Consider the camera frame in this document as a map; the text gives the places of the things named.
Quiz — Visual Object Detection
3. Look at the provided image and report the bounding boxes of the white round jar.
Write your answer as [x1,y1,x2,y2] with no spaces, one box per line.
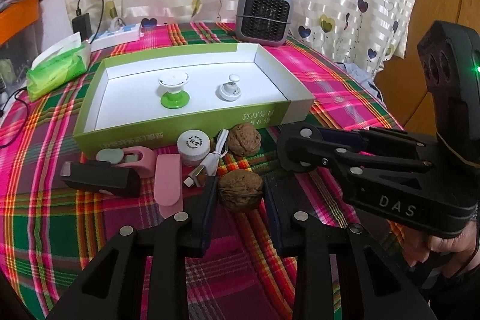
[176,130,211,166]

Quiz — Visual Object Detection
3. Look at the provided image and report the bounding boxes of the green tissue pack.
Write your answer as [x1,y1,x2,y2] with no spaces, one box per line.
[26,32,91,102]

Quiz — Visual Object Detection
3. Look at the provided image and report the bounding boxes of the black rectangular box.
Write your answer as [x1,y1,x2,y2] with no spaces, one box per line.
[60,161,142,197]

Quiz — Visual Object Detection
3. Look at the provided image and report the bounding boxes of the pink tape dispenser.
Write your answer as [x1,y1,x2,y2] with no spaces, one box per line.
[96,146,156,179]

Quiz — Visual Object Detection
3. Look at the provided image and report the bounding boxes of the green white suction knob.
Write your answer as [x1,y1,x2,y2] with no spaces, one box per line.
[159,70,190,109]

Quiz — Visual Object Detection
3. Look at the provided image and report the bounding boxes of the walnut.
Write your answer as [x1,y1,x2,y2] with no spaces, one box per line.
[227,123,262,157]
[218,170,264,212]

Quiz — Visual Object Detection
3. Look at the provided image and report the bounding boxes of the right hand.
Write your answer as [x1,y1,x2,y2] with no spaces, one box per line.
[403,221,479,278]

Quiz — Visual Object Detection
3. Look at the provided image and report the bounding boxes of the green white cardboard tray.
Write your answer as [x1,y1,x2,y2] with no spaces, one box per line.
[73,43,314,158]

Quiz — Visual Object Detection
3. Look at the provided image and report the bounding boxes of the black charger adapter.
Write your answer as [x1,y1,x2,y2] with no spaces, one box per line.
[72,8,92,41]

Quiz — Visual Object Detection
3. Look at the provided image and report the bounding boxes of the orange lid storage bin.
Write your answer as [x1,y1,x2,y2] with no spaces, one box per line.
[1,0,40,75]

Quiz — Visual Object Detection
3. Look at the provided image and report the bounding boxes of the wooden cabinet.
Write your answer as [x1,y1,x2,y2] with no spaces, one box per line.
[374,0,480,137]

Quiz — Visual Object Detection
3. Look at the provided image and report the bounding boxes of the white usb cable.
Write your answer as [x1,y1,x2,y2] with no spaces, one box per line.
[183,128,230,189]

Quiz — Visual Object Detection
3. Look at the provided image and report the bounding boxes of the pink flat clip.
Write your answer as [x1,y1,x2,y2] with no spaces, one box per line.
[154,154,183,219]

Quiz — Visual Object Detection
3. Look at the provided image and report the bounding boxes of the black cable on table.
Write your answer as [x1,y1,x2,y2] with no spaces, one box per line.
[0,87,31,150]

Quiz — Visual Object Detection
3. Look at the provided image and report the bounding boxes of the grey mini heater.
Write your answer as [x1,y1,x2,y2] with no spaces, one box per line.
[235,0,294,47]

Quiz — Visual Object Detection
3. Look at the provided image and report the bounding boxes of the small white knob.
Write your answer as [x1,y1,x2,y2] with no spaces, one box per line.
[216,74,242,101]

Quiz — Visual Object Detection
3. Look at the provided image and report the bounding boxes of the white power strip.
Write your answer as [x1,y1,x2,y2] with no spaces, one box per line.
[91,23,142,52]

